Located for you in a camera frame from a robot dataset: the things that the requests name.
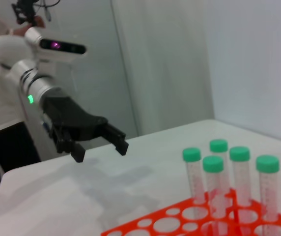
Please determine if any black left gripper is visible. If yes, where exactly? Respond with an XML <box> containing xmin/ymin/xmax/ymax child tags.
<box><xmin>42</xmin><ymin>94</ymin><xmax>130</xmax><ymax>163</ymax></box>

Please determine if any clear test tube green cap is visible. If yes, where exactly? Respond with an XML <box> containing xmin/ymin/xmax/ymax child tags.
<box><xmin>182</xmin><ymin>147</ymin><xmax>206</xmax><ymax>205</ymax></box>
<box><xmin>209</xmin><ymin>139</ymin><xmax>232</xmax><ymax>191</ymax></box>
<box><xmin>255</xmin><ymin>155</ymin><xmax>280</xmax><ymax>222</ymax></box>
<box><xmin>229</xmin><ymin>146</ymin><xmax>252</xmax><ymax>207</ymax></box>
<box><xmin>202</xmin><ymin>155</ymin><xmax>229</xmax><ymax>236</ymax></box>

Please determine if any black handheld controller device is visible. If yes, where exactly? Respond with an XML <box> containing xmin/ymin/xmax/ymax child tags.
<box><xmin>11</xmin><ymin>0</ymin><xmax>42</xmax><ymax>27</ymax></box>

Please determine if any orange plastic test tube rack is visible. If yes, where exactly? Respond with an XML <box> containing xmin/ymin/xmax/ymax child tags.
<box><xmin>100</xmin><ymin>188</ymin><xmax>281</xmax><ymax>236</ymax></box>

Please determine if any person's bare hand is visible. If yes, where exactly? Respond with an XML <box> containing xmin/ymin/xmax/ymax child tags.
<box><xmin>7</xmin><ymin>15</ymin><xmax>46</xmax><ymax>37</ymax></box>

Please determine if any white robot head camera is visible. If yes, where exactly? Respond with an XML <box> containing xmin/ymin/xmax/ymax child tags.
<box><xmin>24</xmin><ymin>26</ymin><xmax>87</xmax><ymax>62</ymax></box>

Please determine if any thin black controller cable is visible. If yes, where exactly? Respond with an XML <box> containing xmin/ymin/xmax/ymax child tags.
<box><xmin>33</xmin><ymin>0</ymin><xmax>60</xmax><ymax>22</ymax></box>

